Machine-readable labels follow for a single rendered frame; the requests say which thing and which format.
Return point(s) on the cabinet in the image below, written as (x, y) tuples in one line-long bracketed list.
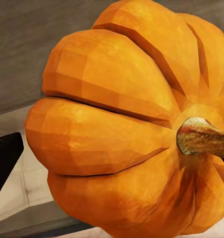
[(29, 30)]

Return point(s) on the pumpkin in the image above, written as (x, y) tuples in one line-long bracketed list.
[(132, 126)]

